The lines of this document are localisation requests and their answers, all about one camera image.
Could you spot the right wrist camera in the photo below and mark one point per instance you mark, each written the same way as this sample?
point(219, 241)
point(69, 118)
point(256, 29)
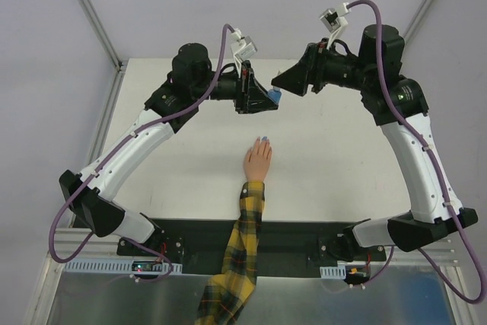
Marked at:
point(335, 22)

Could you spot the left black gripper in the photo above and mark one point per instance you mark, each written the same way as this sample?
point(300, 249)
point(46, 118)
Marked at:
point(244, 87)

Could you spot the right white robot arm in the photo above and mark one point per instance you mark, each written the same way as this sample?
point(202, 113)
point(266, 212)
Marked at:
point(399, 108)

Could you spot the left aluminium frame post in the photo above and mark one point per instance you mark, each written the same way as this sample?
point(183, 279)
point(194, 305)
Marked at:
point(101, 33)

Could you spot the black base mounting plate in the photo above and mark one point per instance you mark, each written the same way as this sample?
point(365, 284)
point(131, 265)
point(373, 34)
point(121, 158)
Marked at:
point(286, 249)

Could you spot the blue nail polish bottle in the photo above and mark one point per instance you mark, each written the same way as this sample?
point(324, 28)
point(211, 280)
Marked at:
point(275, 95)

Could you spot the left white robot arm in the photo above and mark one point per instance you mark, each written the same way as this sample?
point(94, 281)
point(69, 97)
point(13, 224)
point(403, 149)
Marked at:
point(91, 192)

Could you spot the yellow plaid sleeve forearm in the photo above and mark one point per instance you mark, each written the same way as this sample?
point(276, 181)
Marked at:
point(226, 293)

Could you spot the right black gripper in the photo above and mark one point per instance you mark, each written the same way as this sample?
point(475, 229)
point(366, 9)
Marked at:
point(313, 68)

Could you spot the mannequin hand with nails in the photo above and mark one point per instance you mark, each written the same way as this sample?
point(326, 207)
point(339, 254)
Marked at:
point(257, 161)

